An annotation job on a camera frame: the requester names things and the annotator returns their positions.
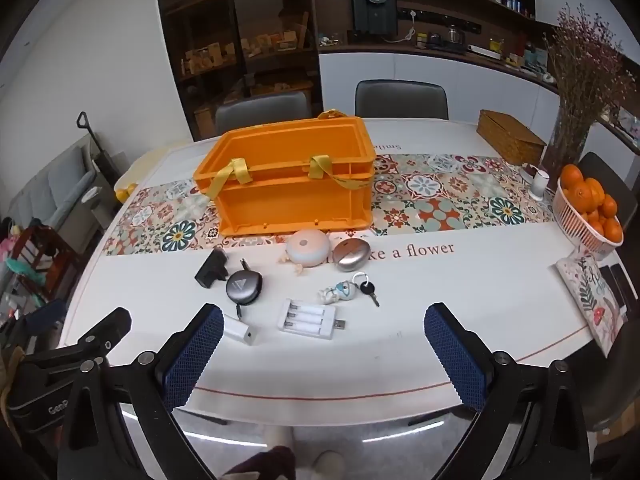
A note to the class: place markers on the person's maroon trouser leg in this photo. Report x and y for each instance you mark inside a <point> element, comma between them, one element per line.
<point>265,465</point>

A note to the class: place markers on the red-brown wooden rack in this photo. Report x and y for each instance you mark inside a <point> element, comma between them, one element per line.
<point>45,260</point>

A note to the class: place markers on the small white charger block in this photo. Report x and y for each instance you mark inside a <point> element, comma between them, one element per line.
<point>237,330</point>

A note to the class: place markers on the blue cloth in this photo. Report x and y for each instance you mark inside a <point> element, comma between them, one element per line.
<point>45,317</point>

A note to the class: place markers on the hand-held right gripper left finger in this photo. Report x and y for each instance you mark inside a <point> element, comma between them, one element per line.
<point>195,355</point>

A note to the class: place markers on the glass vase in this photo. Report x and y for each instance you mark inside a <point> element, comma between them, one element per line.
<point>565,145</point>

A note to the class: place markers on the wicker box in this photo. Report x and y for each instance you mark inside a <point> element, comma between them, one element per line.
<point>510,135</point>

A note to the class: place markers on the glass kettle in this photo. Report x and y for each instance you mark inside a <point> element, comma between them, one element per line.
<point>456,36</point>

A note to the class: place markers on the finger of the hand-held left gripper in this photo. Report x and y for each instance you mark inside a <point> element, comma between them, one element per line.
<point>107,329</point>

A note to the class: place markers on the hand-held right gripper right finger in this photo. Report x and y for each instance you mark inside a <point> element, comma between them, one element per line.
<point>455,355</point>

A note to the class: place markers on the yellow object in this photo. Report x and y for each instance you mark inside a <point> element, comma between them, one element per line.
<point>125,192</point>

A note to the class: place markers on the small white cup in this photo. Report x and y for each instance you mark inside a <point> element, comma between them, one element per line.
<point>539,186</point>

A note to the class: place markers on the black power adapter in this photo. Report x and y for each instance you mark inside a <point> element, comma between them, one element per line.
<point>210,270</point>

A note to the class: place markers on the white printed tablecloth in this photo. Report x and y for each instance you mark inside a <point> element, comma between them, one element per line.
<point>450,310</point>

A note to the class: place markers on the grey dining chair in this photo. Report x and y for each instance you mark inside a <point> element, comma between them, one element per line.
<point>262,112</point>

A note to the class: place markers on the oval metallic hand warmer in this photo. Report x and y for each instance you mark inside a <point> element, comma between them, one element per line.
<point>350,255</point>

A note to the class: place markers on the glass door cabinet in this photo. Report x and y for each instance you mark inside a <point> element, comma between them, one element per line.
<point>235,45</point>

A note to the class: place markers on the orange plastic crate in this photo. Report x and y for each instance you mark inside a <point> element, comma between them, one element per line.
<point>295,205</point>

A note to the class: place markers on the white battery charger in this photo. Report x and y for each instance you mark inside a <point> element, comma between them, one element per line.
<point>305,320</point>

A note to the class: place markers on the pile of oranges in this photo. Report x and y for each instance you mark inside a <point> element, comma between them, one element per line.
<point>582,190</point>

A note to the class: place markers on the dried flower bouquet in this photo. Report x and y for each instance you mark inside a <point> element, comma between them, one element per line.
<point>585,60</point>

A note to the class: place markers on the white plastic basket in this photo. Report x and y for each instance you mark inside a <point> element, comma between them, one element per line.
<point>575,225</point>

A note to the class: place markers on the round pink night light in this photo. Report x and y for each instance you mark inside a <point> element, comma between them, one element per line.
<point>307,247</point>

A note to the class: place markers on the dark wooden wall shelf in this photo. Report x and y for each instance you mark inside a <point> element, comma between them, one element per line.
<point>450,5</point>

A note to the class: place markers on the dark dining chair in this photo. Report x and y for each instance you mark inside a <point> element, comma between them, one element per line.
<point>605,175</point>
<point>610,385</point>
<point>400,100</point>

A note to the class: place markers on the grey sofa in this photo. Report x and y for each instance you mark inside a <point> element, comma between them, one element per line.
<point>60,190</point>

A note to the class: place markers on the white slipper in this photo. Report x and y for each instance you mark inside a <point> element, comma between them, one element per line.
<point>327,465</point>

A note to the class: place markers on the black coffee machine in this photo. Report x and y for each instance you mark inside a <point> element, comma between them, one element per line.
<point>374,10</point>

